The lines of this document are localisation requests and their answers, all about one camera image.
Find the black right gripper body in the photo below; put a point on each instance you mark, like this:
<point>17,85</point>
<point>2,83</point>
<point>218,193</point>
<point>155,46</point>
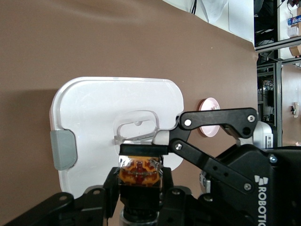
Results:
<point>277,188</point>

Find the brown table cover mat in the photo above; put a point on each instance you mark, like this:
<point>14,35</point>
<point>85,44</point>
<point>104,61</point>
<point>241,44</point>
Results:
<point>70,35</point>

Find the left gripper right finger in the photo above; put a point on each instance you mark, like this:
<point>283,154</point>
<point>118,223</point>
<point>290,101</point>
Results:
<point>178,212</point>

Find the small cardboard box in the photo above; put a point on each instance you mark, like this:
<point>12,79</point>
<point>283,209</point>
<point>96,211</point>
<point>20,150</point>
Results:
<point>295,50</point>

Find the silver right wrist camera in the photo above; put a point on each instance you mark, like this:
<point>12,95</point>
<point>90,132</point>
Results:
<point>264,131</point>

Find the white lidded box grey latches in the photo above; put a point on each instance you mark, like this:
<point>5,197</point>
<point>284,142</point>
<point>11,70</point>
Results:
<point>89,106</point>

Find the pink round plate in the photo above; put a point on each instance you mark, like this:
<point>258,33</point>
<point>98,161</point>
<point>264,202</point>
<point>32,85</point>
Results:
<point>208,103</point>

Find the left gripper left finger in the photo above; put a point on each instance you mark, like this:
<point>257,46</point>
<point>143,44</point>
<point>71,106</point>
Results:
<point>70,212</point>

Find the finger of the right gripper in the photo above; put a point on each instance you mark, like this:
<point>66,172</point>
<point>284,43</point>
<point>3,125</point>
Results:
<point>211,117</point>

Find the metal storage rack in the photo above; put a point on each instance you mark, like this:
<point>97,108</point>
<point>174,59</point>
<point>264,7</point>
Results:
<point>278,94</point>

